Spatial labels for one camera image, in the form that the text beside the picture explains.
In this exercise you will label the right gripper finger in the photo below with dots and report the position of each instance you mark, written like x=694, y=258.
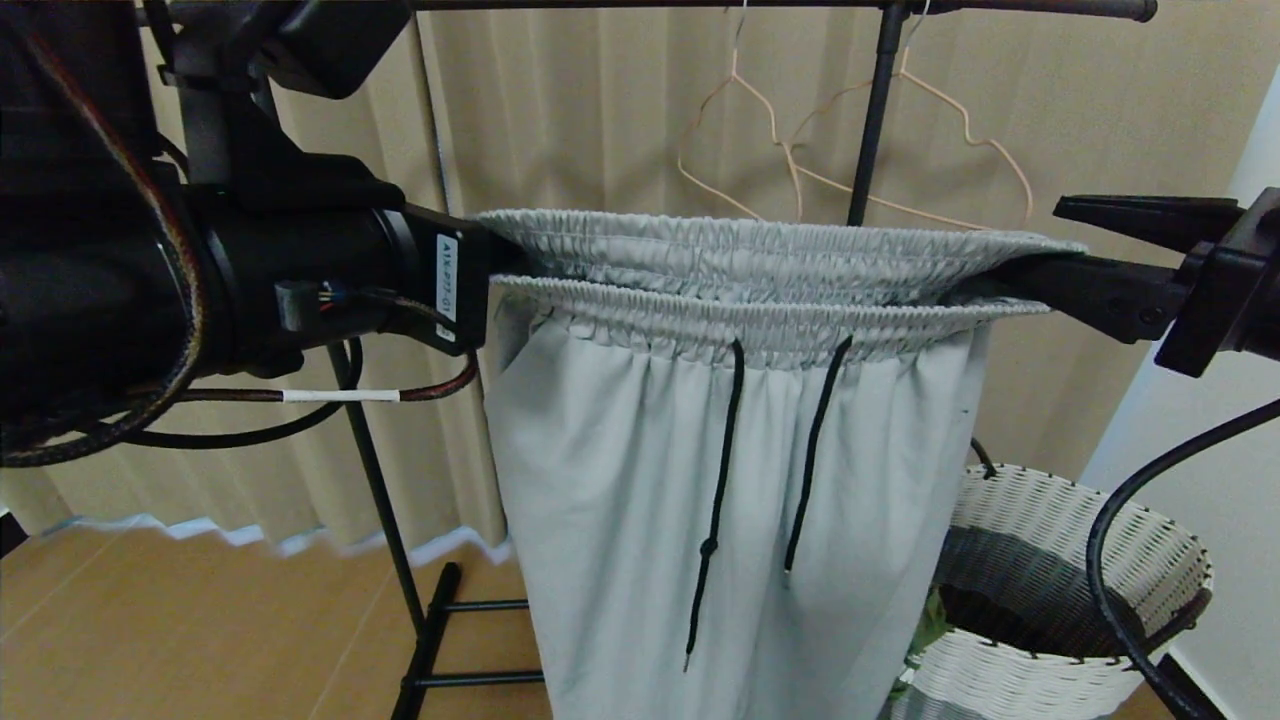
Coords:
x=1110, y=295
x=1170, y=220

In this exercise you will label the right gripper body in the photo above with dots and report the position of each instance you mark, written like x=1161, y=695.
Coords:
x=1230, y=290

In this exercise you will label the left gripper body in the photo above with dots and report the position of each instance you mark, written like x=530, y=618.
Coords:
x=320, y=260

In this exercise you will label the pink clothes hanger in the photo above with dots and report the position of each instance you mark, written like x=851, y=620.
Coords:
x=935, y=94
x=708, y=108

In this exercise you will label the pale grey shorts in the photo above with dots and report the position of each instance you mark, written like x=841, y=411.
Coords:
x=620, y=480

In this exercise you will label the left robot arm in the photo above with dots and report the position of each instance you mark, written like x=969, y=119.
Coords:
x=60, y=250

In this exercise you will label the white laundry basket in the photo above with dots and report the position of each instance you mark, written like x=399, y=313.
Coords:
x=1060, y=500

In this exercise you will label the black clothes rack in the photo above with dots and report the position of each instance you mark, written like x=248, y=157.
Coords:
x=382, y=500

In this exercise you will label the beige curtain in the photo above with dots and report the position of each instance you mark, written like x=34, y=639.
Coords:
x=600, y=120

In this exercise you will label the green garment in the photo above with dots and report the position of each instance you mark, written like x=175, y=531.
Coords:
x=928, y=630

